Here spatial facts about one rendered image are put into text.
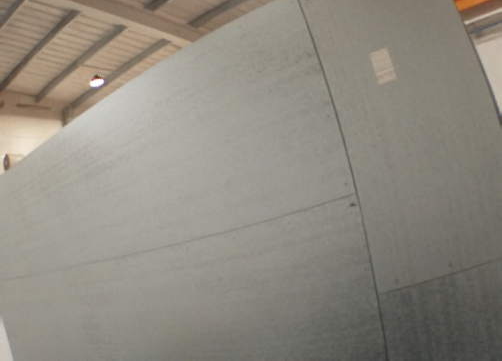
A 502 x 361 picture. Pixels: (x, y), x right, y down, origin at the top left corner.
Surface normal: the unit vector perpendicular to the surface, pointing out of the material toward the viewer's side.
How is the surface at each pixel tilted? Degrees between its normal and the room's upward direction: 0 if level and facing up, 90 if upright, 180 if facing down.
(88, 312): 90
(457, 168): 90
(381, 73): 90
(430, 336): 90
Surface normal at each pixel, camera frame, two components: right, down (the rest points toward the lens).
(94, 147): -0.56, -0.04
